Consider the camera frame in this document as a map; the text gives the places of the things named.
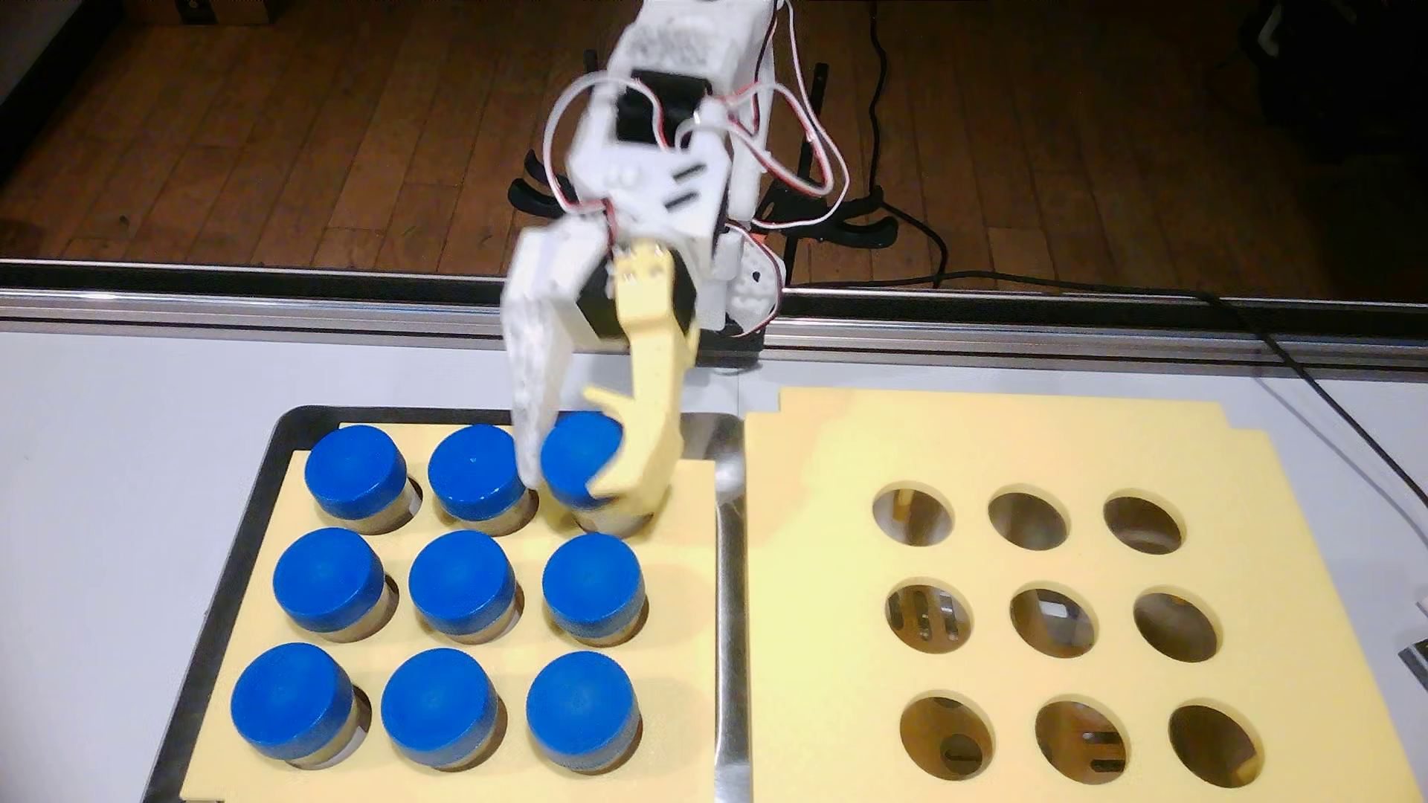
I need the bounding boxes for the aluminium table rail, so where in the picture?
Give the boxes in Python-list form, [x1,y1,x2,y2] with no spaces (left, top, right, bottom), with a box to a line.
[0,259,1428,375]

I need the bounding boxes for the thin black cable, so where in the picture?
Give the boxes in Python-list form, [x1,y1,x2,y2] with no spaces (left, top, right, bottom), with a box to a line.
[864,0,950,286]

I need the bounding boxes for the blue capped clear test tube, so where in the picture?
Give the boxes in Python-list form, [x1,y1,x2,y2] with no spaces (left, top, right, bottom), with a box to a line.
[525,650,645,775]
[427,424,539,537]
[380,647,509,773]
[541,410,660,539]
[272,526,399,644]
[541,533,649,648]
[230,640,373,771]
[303,424,425,535]
[408,529,526,645]

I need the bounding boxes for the dark bulky object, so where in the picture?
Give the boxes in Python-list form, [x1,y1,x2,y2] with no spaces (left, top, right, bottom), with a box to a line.
[1205,0,1428,169]

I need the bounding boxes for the small grey object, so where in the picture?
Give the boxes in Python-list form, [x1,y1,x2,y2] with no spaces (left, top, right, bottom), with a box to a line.
[1398,596,1428,693]

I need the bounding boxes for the white gripper with motor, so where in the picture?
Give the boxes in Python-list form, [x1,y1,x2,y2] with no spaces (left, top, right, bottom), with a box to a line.
[500,72,738,503]

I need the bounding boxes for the long black cable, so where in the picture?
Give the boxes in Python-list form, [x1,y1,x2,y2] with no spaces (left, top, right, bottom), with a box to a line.
[794,271,1428,509]

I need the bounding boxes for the large yellow foam rack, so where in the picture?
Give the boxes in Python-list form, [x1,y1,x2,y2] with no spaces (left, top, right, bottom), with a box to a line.
[742,384,1424,803]

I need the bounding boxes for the metal tray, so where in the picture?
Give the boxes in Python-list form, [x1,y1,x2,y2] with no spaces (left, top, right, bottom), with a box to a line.
[143,404,751,803]

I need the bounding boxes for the red and white servo wires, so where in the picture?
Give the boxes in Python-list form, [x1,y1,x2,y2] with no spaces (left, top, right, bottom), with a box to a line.
[543,0,852,336]

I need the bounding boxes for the yellow foam rack in tray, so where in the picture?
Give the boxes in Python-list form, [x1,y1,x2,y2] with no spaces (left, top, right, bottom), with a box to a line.
[178,422,721,803]

